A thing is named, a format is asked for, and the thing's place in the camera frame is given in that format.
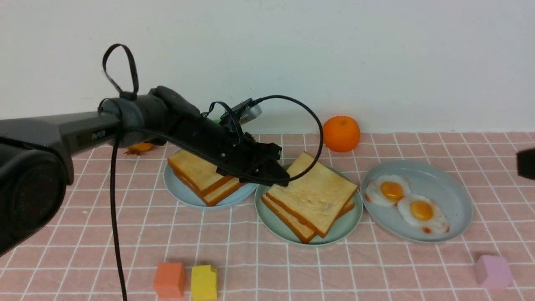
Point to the pink cube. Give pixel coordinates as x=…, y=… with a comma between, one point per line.
x=493, y=272

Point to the toast slice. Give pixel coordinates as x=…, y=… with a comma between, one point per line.
x=288, y=228
x=218, y=194
x=197, y=171
x=315, y=199

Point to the grey blue egg plate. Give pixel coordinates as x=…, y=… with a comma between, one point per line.
x=424, y=180

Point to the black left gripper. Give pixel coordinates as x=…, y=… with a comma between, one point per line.
x=239, y=156

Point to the yellow cube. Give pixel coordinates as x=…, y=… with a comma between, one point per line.
x=204, y=283

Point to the teal green centre plate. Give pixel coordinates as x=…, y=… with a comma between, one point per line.
x=318, y=209

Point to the orange cube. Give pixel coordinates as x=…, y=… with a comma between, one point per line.
x=169, y=281

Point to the red yellow pomegranate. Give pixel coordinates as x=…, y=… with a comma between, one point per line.
x=138, y=149

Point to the fried egg right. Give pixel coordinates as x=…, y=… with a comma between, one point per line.
x=423, y=214

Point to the pink checkered tablecloth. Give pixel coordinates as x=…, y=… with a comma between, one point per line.
x=73, y=259

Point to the light blue bread plate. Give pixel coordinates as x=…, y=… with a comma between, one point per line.
x=185, y=195

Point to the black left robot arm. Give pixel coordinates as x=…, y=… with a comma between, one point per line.
x=37, y=152

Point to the fried egg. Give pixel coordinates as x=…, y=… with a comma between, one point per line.
x=387, y=190
x=423, y=214

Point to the fried egg left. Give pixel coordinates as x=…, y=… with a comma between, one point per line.
x=387, y=190

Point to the orange fruit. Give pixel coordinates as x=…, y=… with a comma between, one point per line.
x=341, y=133

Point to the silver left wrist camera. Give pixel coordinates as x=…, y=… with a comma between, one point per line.
x=244, y=112

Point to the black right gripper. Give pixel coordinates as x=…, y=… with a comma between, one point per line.
x=526, y=163

